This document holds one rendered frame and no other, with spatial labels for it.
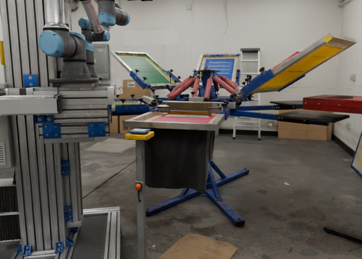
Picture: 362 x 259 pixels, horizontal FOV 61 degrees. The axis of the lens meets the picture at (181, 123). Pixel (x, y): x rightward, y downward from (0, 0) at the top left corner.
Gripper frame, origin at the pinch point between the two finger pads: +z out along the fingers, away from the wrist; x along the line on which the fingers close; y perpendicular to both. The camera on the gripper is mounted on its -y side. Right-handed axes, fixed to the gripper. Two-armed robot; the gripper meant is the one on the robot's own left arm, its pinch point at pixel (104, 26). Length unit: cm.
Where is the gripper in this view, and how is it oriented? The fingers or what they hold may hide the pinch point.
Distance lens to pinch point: 282.1
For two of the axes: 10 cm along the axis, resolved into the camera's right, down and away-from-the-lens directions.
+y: -1.3, 9.7, 1.9
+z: 2.3, -1.6, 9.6
